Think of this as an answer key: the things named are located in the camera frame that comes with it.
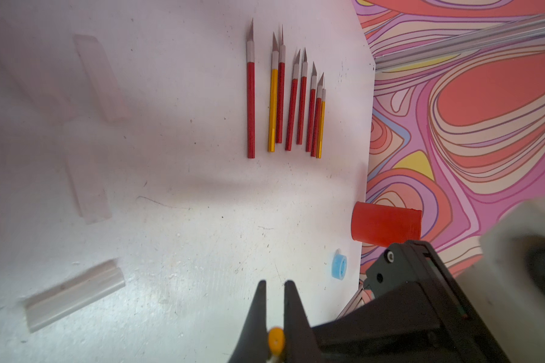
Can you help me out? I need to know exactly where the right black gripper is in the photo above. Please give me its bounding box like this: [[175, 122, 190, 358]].
[[313, 240, 509, 362]]

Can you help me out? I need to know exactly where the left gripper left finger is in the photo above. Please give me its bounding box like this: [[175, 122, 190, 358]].
[[229, 280, 268, 363]]

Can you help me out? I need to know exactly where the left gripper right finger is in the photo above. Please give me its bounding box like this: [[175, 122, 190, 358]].
[[284, 281, 324, 362]]

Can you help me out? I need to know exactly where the clear protective cap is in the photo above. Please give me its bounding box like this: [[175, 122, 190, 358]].
[[74, 34, 130, 123], [24, 260, 126, 333], [58, 118, 112, 224], [0, 21, 77, 123]]

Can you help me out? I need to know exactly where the yellow carving knife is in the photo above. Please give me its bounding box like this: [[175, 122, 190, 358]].
[[316, 89, 326, 159]]

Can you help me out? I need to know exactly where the yellow knife group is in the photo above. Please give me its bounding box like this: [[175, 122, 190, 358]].
[[267, 34, 279, 153]]

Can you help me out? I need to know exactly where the blue tape roll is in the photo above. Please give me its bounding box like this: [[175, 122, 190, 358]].
[[331, 249, 348, 281]]

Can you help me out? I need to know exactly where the red plastic cup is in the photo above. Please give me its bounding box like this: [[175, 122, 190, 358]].
[[351, 202, 422, 247]]

